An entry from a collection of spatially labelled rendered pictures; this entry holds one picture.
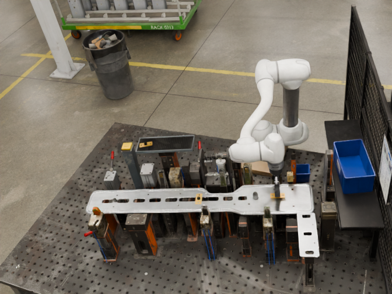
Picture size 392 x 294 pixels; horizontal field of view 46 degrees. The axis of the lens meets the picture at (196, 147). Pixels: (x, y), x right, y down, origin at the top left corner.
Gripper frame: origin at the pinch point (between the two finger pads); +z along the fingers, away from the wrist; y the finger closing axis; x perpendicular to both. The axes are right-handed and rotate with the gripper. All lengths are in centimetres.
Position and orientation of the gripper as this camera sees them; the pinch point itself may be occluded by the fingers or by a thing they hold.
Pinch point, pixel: (277, 191)
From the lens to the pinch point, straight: 270.0
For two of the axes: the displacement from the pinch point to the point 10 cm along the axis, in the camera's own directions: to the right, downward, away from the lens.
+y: -1.1, 6.7, -7.4
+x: 9.8, -0.5, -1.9
